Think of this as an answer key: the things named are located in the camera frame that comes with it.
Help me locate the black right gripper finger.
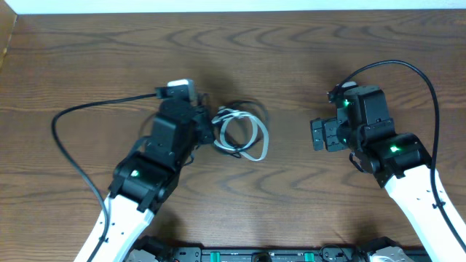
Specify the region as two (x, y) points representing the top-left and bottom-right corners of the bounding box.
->
(323, 118), (342, 152)
(310, 118), (324, 151)

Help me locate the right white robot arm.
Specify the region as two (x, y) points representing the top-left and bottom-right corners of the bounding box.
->
(310, 82), (465, 261)

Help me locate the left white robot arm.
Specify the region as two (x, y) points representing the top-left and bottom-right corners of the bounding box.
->
(75, 99), (213, 261)

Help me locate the black usb cable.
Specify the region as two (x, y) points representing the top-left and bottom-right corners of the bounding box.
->
(198, 92), (271, 159)

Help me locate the white usb cable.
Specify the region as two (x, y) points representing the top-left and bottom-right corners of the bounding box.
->
(210, 106), (270, 162)

